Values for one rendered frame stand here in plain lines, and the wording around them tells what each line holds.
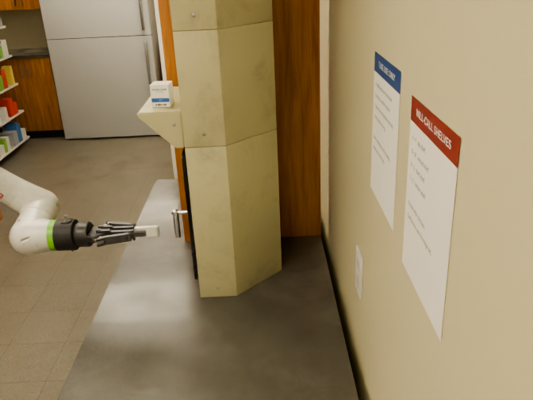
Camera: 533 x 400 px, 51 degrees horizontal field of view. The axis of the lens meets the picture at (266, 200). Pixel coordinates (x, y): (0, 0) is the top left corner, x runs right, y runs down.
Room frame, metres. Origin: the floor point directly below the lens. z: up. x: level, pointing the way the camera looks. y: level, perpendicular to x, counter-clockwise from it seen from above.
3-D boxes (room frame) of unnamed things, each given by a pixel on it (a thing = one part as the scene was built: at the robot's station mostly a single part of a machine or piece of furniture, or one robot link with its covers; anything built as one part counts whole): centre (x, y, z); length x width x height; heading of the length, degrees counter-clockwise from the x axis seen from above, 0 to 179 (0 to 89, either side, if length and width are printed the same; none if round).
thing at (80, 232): (1.49, 0.51, 1.14); 0.09 x 0.08 x 0.07; 90
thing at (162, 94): (1.52, 0.27, 1.54); 0.05 x 0.05 x 0.06; 85
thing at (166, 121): (1.60, 0.27, 1.46); 0.32 x 0.11 x 0.10; 0
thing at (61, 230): (1.49, 0.59, 1.15); 0.09 x 0.06 x 0.12; 0
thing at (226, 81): (1.60, 0.09, 1.32); 0.32 x 0.25 x 0.77; 0
